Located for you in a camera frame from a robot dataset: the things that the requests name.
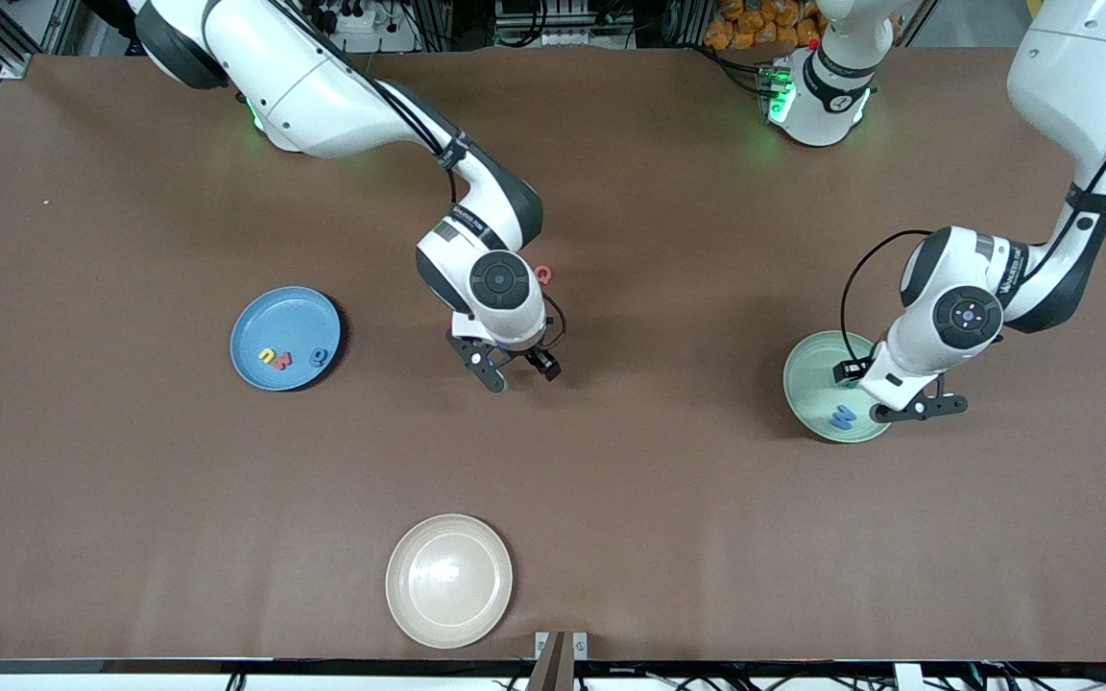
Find pale green round plate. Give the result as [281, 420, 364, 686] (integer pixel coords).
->
[782, 330, 900, 444]

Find blue round plate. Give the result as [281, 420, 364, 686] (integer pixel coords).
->
[229, 286, 343, 393]

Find beige round plate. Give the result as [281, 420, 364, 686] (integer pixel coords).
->
[385, 513, 514, 650]

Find background equipment rack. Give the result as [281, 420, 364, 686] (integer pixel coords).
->
[491, 0, 669, 51]

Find white power strip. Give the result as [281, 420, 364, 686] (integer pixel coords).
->
[318, 0, 420, 54]

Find pile of orange packets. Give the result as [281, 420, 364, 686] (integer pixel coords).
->
[704, 0, 828, 51]

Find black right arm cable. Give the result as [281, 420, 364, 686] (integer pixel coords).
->
[541, 293, 568, 351]

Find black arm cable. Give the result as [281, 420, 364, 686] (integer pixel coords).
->
[839, 229, 933, 364]
[541, 293, 568, 351]

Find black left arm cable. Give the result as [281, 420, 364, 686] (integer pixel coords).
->
[839, 229, 933, 364]

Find dark slanted mounting post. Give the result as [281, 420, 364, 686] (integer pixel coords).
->
[526, 631, 576, 691]

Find aluminium frame strut with bracket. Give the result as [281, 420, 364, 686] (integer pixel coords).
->
[0, 0, 93, 80]

